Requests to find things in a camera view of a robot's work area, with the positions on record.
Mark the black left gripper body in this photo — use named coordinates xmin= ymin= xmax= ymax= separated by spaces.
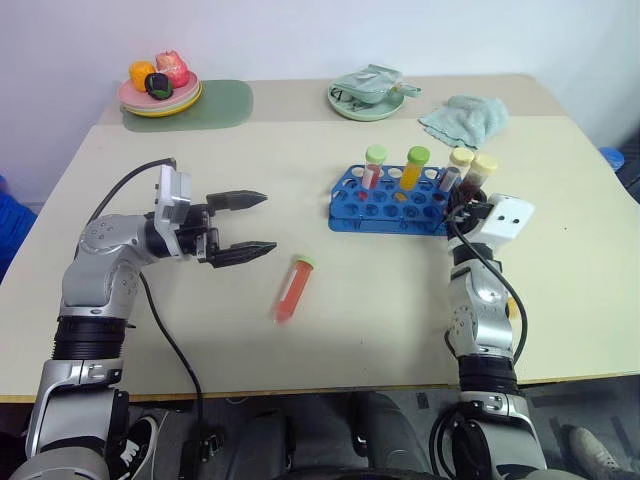
xmin=174 ymin=202 xmax=222 ymax=264

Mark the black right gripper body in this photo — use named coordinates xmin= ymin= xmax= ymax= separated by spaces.
xmin=447 ymin=198 xmax=495 ymax=235

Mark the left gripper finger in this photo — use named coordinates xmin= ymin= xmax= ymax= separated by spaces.
xmin=206 ymin=188 xmax=269 ymax=212
xmin=206 ymin=240 xmax=278 ymax=270

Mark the pale-capped brown test tube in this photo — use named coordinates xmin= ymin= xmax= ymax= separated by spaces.
xmin=462 ymin=153 xmax=500 ymax=201

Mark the pale-capped dark red test tube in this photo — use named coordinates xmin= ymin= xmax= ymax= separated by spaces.
xmin=441 ymin=148 xmax=476 ymax=194

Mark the green-capped yellow test tube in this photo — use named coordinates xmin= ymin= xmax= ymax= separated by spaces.
xmin=398 ymin=146 xmax=431 ymax=193

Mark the green-capped red-orange test tube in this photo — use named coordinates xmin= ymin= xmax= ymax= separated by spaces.
xmin=271 ymin=254 xmax=317 ymax=325

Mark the blue test tube rack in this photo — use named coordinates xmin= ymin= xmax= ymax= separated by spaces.
xmin=327 ymin=164 xmax=452 ymax=236

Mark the green-capped red-striped test tube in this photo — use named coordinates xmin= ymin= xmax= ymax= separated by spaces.
xmin=361 ymin=144 xmax=388 ymax=191

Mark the light green towel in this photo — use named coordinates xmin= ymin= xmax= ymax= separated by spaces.
xmin=418 ymin=94 xmax=511 ymax=152

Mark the green placemat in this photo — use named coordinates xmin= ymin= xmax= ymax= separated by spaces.
xmin=121 ymin=79 xmax=254 ymax=134

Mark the stack of coloured plates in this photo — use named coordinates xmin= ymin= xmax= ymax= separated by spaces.
xmin=122 ymin=82 xmax=204 ymax=120

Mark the light green plate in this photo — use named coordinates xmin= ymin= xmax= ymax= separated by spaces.
xmin=327 ymin=82 xmax=406 ymax=122

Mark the blue round container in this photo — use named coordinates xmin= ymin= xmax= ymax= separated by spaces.
xmin=599 ymin=145 xmax=627 ymax=174

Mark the dark purple toy fruit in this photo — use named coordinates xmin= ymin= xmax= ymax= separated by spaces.
xmin=143 ymin=72 xmax=176 ymax=100

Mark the pink plate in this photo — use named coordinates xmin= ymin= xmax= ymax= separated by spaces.
xmin=117 ymin=69 xmax=201 ymax=112

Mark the pink toy peach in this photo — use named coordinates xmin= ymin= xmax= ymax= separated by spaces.
xmin=154 ymin=48 xmax=192 ymax=89

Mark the dark object beside table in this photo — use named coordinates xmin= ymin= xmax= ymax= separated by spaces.
xmin=618 ymin=143 xmax=640 ymax=207

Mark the orange toy fruit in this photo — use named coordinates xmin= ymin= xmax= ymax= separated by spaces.
xmin=128 ymin=60 xmax=156 ymax=92

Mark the blue bin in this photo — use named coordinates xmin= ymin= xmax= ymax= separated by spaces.
xmin=0 ymin=174 xmax=39 ymax=282

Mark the black sneaker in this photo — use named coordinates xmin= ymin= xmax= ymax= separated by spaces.
xmin=105 ymin=416 xmax=162 ymax=480

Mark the dark grey rounded shape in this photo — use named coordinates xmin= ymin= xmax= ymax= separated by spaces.
xmin=348 ymin=391 xmax=437 ymax=475

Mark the white shoe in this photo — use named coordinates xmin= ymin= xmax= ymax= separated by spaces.
xmin=568 ymin=426 xmax=623 ymax=475

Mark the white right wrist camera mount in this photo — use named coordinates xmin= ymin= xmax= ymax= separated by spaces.
xmin=473 ymin=193 xmax=537 ymax=247

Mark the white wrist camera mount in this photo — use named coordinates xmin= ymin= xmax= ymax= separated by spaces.
xmin=473 ymin=193 xmax=537 ymax=247
xmin=152 ymin=164 xmax=194 ymax=259

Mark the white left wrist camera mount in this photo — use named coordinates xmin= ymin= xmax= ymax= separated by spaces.
xmin=152 ymin=164 xmax=194 ymax=259

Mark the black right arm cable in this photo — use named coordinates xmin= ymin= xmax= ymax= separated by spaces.
xmin=428 ymin=212 xmax=529 ymax=480

